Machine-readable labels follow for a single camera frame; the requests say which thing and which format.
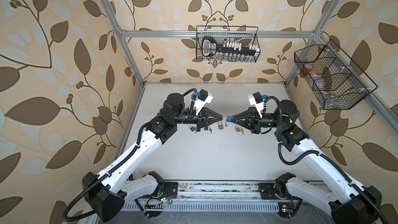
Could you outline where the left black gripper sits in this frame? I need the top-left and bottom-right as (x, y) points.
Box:
(170, 107), (222, 132)

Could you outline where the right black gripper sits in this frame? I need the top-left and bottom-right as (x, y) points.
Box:
(231, 108), (284, 135)

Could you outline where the large brass padlock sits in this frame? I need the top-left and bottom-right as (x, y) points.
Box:
(218, 121), (224, 130)

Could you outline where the blue padlock with keys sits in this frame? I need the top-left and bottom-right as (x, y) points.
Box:
(189, 125), (197, 132)

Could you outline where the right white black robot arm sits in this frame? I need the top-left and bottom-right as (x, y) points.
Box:
(227, 93), (388, 224)

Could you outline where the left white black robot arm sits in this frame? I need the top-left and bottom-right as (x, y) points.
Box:
(62, 88), (223, 222)

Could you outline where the black socket tool set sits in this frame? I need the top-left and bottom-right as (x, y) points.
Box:
(199, 36), (260, 58)

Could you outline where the red item in basket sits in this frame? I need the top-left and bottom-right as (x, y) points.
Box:
(302, 63), (313, 74)

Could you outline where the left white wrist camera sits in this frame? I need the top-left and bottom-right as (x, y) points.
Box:
(194, 89), (213, 116)

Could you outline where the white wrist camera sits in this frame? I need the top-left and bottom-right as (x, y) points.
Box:
(194, 89), (213, 116)
(248, 92), (268, 118)

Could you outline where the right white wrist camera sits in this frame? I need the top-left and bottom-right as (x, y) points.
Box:
(248, 92), (268, 118)

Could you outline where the back black wire basket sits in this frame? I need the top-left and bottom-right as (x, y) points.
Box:
(196, 25), (261, 63)

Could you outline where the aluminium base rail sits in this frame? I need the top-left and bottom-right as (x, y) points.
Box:
(121, 179), (343, 214)

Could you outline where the side black wire basket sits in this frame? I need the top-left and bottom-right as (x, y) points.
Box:
(294, 39), (378, 110)

